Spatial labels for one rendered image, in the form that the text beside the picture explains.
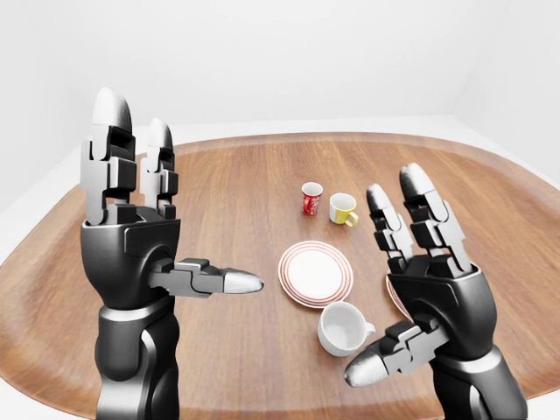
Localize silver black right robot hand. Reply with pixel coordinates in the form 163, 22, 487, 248
344, 163, 501, 389

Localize yellow and white mug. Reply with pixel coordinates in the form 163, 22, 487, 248
328, 192, 360, 228

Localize white plate with red rings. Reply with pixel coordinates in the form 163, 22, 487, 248
385, 275, 415, 324
277, 240, 354, 310

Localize red patterned mug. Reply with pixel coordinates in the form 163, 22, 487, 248
301, 181, 325, 217

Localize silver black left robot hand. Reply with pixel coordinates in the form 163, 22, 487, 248
80, 87, 265, 313

